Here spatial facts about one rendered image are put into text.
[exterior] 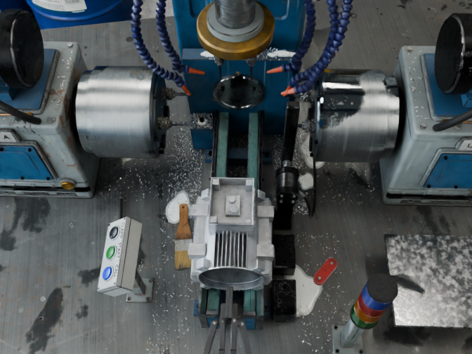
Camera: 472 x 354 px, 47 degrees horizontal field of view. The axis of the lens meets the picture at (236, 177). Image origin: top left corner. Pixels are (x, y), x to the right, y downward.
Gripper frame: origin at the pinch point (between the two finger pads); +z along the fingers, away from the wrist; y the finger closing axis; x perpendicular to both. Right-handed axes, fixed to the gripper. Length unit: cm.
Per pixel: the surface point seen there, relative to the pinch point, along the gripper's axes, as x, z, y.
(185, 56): -3, 64, 14
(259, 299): 10.2, 2.7, -6.9
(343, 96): -7, 50, -27
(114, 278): -4.9, 3.9, 25.5
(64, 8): 89, 155, 90
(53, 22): 99, 155, 99
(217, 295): 11.5, 3.7, 3.5
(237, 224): -9.7, 15.6, -1.5
